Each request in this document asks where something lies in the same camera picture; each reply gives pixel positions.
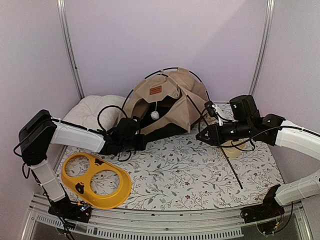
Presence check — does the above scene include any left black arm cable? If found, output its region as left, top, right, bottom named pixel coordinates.
left=96, top=105, right=136, bottom=162

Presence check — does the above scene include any floral patterned table mat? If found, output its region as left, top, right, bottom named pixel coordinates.
left=51, top=101, right=286, bottom=211

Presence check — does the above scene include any right aluminium frame post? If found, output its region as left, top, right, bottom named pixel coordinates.
left=248, top=0, right=276, bottom=96

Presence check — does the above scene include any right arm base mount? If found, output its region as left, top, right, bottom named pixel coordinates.
left=240, top=184, right=285, bottom=223

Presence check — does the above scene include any white pompom toy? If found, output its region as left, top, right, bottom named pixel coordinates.
left=150, top=101, right=160, bottom=120

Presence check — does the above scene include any aluminium frame post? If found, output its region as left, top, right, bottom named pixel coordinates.
left=248, top=0, right=276, bottom=96
left=56, top=0, right=85, bottom=100

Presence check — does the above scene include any left aluminium frame post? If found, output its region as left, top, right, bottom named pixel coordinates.
left=56, top=0, right=85, bottom=100

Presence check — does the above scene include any aluminium front rail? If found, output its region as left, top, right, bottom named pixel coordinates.
left=21, top=194, right=314, bottom=240

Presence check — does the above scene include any beige fabric pet tent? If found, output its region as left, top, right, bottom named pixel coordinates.
left=122, top=67, right=209, bottom=137

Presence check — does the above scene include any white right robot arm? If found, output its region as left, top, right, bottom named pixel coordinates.
left=196, top=95, right=320, bottom=218

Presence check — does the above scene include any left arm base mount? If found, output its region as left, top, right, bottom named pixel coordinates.
left=48, top=194, right=92, bottom=223

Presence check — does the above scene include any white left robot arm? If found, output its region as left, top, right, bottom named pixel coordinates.
left=13, top=109, right=147, bottom=217

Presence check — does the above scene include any white fluffy cushion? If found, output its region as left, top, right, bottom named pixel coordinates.
left=63, top=95, right=126, bottom=130

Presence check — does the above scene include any yellow double bowl holder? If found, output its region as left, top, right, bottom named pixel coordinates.
left=60, top=152, right=132, bottom=210

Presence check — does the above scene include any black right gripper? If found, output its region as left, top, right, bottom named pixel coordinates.
left=195, top=119, right=252, bottom=146

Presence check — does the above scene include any cream ceramic pet bowl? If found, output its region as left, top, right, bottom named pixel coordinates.
left=221, top=139, right=246, bottom=159

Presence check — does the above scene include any black tent pole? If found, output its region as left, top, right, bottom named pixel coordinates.
left=186, top=95, right=243, bottom=190
left=123, top=67, right=209, bottom=118

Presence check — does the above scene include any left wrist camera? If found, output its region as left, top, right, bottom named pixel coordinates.
left=131, top=116, right=141, bottom=134

